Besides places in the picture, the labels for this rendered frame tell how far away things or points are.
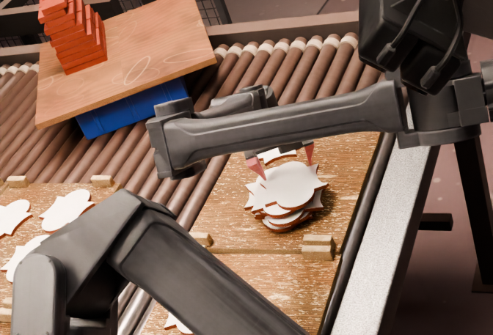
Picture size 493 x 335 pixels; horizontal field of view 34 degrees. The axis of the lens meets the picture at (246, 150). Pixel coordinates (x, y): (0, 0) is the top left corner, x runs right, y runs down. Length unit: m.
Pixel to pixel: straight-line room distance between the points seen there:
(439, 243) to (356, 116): 1.93
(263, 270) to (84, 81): 0.91
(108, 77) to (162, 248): 1.60
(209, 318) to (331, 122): 0.41
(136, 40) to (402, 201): 1.03
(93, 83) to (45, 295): 1.60
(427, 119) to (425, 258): 1.90
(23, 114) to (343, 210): 1.22
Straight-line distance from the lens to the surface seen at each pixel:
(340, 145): 1.82
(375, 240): 1.60
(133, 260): 0.66
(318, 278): 1.53
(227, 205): 1.77
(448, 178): 3.13
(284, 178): 1.67
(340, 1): 4.54
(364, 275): 1.54
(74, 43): 2.31
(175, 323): 1.55
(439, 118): 0.96
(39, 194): 2.10
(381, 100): 0.98
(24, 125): 2.51
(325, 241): 1.56
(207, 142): 1.04
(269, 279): 1.56
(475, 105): 0.95
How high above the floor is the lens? 2.00
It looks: 34 degrees down
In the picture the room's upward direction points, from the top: 21 degrees counter-clockwise
